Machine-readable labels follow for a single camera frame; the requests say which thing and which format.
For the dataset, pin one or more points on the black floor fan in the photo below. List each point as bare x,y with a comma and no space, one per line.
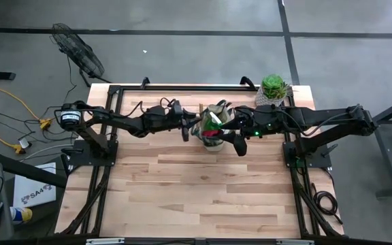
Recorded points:
77,51

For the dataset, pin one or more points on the beige green gardening bag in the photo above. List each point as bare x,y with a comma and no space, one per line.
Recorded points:
213,144

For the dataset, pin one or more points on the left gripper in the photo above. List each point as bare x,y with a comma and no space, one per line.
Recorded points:
175,117

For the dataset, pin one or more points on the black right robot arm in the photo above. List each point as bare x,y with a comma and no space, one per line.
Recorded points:
318,117

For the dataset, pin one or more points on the small yellow blue object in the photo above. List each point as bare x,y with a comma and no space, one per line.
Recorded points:
24,214

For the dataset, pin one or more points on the yellow power plug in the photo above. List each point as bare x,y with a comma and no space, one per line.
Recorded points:
45,123

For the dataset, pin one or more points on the white printed cardboard box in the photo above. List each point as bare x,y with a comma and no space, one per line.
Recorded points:
34,185

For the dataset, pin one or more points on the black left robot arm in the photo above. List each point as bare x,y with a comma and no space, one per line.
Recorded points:
121,122

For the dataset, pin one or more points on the black table-edge hook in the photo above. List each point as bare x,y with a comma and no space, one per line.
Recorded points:
145,81
247,81

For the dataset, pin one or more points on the red gardening glove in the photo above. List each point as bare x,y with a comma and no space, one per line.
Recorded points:
211,133

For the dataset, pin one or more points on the green spray bottle white head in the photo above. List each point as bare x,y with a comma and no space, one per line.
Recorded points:
215,118

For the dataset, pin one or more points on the black metal desk frame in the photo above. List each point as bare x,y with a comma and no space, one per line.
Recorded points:
391,170

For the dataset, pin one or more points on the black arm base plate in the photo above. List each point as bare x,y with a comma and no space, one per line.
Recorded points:
323,162
80,161

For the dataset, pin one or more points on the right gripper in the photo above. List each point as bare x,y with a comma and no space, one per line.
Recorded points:
255,122

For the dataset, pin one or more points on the succulent in white patterned pot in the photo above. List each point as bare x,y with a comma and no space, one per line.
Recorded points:
272,86

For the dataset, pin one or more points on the black metal rig frame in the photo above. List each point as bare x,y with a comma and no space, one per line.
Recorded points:
216,88

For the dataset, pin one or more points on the black slanted desk beam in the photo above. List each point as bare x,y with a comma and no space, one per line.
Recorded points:
29,169

